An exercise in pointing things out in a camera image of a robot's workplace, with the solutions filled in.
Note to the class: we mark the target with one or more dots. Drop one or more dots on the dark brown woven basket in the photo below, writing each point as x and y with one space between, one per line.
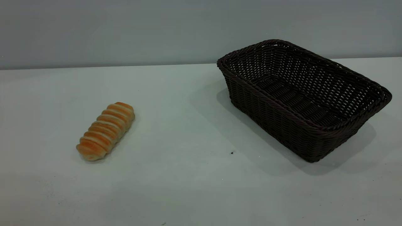
301 103

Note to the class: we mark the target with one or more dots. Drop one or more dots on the ridged golden bread roll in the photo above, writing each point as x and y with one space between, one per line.
105 131

